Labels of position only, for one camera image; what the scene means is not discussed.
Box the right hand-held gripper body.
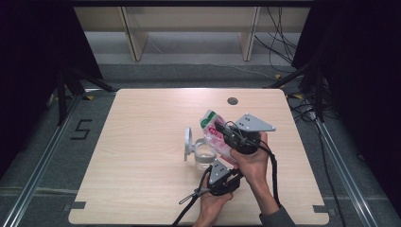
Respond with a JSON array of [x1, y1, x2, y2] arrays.
[[222, 112, 277, 156]]

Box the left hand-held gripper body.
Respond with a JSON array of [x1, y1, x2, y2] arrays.
[[207, 159, 246, 197]]

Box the pink and white plastic bag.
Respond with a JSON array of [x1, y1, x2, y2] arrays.
[[200, 109, 238, 166]]

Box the clear jar with grey lid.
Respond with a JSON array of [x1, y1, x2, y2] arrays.
[[183, 126, 219, 170]]

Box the person's left hand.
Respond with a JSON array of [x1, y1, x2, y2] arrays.
[[198, 174, 235, 222]]

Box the person's right hand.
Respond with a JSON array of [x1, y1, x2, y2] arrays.
[[229, 131, 270, 187]]

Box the black metal stand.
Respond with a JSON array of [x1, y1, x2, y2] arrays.
[[264, 61, 326, 123], [56, 65, 117, 127]]

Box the black curtain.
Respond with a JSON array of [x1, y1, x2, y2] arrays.
[[0, 0, 104, 178], [291, 0, 401, 209]]

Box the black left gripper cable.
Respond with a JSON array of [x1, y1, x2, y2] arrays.
[[171, 166, 213, 227]]

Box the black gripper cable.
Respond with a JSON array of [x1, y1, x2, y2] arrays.
[[258, 140, 282, 209], [171, 166, 213, 227]]

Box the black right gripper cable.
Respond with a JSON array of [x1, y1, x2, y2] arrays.
[[258, 140, 282, 209]]

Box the black floor cables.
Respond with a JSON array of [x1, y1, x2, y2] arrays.
[[288, 94, 320, 125]]

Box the black cables bundle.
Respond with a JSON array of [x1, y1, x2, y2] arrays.
[[253, 6, 301, 65]]

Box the grey table bracket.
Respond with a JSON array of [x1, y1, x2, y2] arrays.
[[62, 201, 87, 212], [312, 204, 336, 216]]

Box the metal floor rail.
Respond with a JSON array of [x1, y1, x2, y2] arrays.
[[314, 118, 381, 227], [0, 94, 83, 227]]

